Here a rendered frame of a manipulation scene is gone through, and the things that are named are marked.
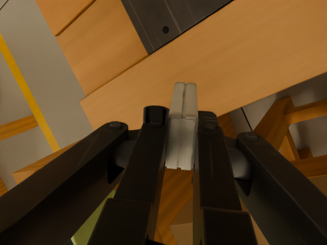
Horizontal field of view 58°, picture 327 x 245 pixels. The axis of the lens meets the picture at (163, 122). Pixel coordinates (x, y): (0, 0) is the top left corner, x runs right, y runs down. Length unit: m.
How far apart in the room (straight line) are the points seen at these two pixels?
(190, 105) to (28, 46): 2.08
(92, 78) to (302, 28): 0.39
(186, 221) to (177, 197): 0.42
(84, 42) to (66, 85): 1.41
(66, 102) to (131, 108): 1.53
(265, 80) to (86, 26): 0.35
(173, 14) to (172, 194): 0.60
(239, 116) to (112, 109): 0.94
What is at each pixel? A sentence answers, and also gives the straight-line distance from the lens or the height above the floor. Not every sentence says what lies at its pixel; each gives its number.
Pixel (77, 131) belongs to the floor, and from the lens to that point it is 2.07.
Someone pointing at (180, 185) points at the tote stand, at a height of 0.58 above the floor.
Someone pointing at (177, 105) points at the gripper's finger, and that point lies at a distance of 0.16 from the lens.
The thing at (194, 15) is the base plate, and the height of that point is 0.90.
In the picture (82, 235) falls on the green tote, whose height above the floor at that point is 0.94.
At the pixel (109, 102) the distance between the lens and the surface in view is 0.57.
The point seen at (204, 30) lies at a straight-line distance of 0.45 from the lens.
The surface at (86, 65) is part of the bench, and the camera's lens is 0.62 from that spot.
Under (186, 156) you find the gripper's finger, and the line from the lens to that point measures 0.15.
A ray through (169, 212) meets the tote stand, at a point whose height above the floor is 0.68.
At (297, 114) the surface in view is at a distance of 1.13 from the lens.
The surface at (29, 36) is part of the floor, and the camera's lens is 2.19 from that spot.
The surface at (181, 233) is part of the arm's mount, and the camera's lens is 0.54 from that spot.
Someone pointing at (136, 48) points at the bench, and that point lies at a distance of 0.54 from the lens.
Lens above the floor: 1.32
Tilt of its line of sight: 55 degrees down
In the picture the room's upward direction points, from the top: 122 degrees counter-clockwise
